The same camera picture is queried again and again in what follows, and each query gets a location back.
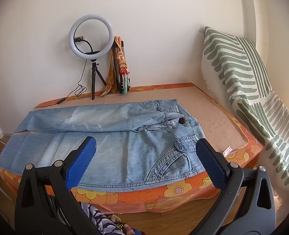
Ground black mini tripod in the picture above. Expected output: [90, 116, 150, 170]
[89, 59, 108, 100]

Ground person's patterned clothing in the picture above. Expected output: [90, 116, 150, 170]
[47, 196, 145, 235]

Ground green striped white blanket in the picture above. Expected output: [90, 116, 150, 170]
[200, 26, 289, 193]

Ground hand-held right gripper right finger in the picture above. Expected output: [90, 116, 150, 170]
[181, 138, 277, 235]

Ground folded tripod with colourful scarf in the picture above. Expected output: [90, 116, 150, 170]
[100, 36, 131, 97]

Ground light blue denim pants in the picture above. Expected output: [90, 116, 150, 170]
[0, 99, 206, 192]

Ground white ring light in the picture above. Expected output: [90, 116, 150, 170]
[69, 14, 115, 61]

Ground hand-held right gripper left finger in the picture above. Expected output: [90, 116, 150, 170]
[14, 136, 97, 235]

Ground orange floral bed sheet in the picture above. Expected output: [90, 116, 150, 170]
[0, 83, 264, 213]

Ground beige bed cover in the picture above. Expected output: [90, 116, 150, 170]
[12, 86, 248, 156]

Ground folded grey tripod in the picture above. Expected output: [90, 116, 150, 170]
[111, 41, 126, 94]

